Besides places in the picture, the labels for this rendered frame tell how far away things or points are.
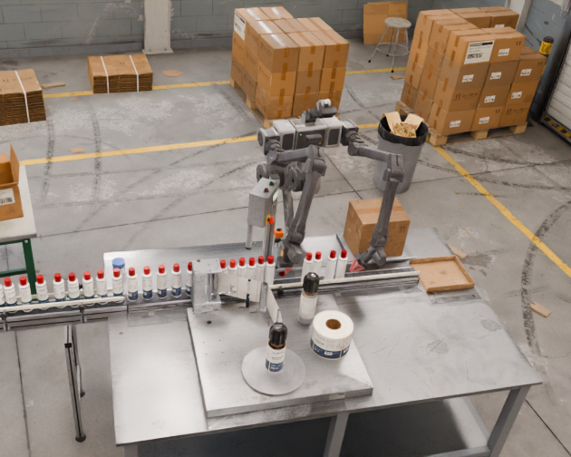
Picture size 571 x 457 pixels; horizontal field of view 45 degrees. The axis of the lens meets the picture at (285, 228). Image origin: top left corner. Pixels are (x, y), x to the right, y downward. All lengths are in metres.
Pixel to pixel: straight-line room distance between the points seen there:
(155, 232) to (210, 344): 2.28
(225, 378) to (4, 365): 1.81
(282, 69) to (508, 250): 2.72
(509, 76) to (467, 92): 0.50
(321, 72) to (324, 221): 1.82
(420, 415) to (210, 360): 1.41
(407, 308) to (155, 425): 1.53
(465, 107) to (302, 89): 1.66
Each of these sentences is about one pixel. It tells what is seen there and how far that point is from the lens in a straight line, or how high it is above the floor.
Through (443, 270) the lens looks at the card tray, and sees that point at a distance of 4.21.
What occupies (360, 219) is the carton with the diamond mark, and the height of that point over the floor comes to 1.12.
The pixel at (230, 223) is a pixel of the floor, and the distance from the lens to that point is 5.70.
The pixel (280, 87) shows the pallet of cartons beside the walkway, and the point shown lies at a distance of 6.89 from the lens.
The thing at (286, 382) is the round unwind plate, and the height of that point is 0.89.
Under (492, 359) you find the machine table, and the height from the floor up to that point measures 0.83.
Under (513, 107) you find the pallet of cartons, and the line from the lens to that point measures 7.70.
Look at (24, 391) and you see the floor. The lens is 4.52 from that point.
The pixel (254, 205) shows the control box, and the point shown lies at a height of 1.41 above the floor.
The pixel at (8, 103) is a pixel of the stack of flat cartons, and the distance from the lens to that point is 7.12.
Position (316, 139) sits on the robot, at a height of 1.48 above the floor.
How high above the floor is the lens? 3.37
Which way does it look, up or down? 36 degrees down
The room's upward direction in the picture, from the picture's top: 7 degrees clockwise
